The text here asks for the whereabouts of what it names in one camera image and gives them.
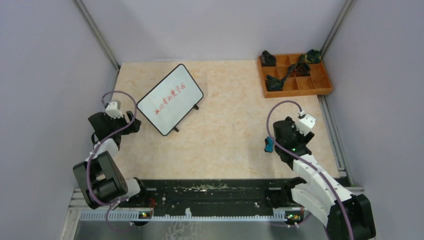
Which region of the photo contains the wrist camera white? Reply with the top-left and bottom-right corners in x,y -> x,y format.
295,114 -> 317,136
105,100 -> 124,119

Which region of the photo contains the dark cloth strip lower left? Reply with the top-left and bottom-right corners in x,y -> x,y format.
265,64 -> 296,92

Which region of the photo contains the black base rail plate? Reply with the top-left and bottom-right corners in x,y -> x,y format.
119,177 -> 300,217

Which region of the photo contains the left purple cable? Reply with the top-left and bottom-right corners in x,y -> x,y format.
86,90 -> 138,233

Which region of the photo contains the white cable duct strip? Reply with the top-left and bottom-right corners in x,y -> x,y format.
79,208 -> 301,222

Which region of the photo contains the purple cable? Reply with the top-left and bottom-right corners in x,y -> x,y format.
266,100 -> 355,240
86,90 -> 138,233

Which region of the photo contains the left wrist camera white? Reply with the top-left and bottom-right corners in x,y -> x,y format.
105,100 -> 124,119

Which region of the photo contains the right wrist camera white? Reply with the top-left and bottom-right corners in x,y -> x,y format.
295,114 -> 317,136

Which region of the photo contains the orange compartment tray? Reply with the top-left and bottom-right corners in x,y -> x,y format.
256,53 -> 334,99

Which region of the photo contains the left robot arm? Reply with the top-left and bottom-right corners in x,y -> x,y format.
72,111 -> 150,209

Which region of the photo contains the dark crumpled cloth top left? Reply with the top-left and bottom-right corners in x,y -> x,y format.
259,50 -> 277,67

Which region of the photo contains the dark cloth top right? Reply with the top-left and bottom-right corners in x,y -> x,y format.
304,49 -> 322,64

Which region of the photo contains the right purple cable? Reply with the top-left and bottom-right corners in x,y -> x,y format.
266,100 -> 355,240

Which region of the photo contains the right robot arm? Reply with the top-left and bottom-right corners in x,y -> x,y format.
271,115 -> 377,240

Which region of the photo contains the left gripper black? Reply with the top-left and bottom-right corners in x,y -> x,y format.
105,110 -> 141,136

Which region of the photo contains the dark rolled cloth centre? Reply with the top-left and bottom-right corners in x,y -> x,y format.
294,62 -> 311,77

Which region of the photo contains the aluminium frame post right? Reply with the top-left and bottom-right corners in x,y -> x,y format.
320,0 -> 357,58

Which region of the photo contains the blue black whiteboard eraser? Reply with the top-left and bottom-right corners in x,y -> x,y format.
264,136 -> 274,153

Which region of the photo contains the aluminium frame post left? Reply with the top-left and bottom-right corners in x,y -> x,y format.
73,0 -> 121,71

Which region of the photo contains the white whiteboard black frame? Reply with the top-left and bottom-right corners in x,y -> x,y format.
136,63 -> 204,136

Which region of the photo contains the aluminium frame post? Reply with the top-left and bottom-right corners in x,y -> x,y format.
73,0 -> 121,71
320,0 -> 357,58

